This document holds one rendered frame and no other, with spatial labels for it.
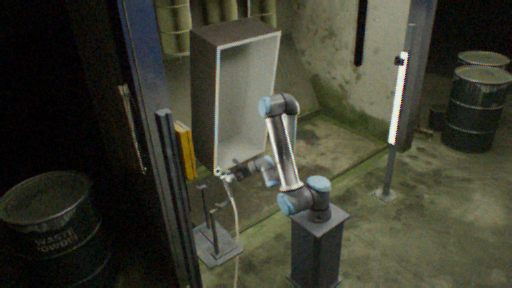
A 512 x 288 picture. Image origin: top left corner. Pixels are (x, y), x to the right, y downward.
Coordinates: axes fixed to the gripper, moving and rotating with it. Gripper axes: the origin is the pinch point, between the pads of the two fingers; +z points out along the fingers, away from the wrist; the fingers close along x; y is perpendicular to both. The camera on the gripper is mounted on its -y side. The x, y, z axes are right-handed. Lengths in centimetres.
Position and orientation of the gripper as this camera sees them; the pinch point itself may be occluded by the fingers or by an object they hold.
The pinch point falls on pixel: (222, 176)
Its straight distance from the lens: 261.5
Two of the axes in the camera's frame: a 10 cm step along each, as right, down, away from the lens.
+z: -9.2, 3.8, 0.7
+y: 3.6, 9.1, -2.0
